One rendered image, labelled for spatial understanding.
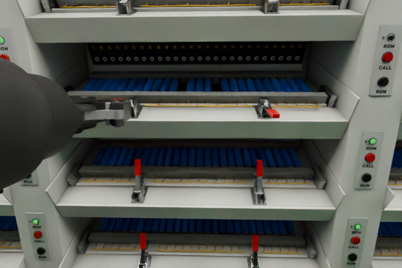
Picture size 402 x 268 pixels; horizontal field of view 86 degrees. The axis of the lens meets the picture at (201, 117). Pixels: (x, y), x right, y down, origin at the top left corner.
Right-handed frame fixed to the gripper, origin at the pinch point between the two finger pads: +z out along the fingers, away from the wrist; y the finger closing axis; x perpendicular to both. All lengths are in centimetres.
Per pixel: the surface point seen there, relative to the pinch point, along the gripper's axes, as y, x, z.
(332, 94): 41.0, 2.6, 10.1
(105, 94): -6.8, 2.6, 10.9
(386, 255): 60, -37, 17
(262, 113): 26.3, -1.4, 8.3
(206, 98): 15.0, 1.7, 10.8
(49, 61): -18.0, 9.5, 10.2
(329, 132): 39.6, -5.1, 7.9
